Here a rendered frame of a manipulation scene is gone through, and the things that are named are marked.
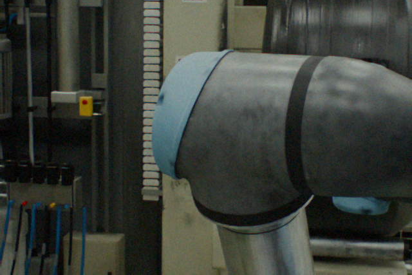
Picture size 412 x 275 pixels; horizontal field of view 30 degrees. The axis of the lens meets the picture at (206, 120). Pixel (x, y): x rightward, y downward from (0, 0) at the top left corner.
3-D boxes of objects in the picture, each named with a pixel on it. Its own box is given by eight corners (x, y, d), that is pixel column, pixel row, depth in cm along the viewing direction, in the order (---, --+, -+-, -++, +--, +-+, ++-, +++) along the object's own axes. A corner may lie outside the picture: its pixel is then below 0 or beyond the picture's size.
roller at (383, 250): (228, 222, 156) (230, 236, 159) (226, 241, 153) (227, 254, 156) (408, 233, 150) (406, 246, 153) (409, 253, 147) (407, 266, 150)
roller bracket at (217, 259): (210, 270, 151) (212, 221, 150) (237, 217, 190) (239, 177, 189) (228, 272, 151) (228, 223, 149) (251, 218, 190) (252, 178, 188)
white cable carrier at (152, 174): (142, 199, 165) (143, -30, 158) (148, 194, 170) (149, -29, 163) (163, 201, 164) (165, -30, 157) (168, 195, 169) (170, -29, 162)
